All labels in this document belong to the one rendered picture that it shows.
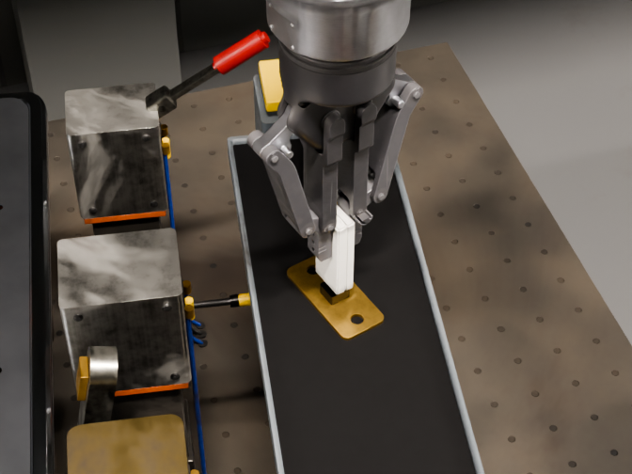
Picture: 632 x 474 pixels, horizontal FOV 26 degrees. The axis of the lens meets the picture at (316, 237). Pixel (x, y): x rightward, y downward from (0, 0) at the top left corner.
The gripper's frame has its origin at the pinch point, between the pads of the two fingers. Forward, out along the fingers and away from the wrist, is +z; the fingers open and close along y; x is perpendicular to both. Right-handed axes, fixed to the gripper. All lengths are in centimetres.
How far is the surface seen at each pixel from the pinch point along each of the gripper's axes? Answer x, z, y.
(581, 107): -99, 122, -133
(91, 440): -3.9, 13.5, 19.7
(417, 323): 5.6, 5.5, -3.8
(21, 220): -36.4, 21.5, 11.7
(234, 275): -43, 52, -15
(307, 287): -1.8, 5.2, 1.3
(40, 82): -149, 103, -32
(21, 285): -28.7, 21.5, 15.3
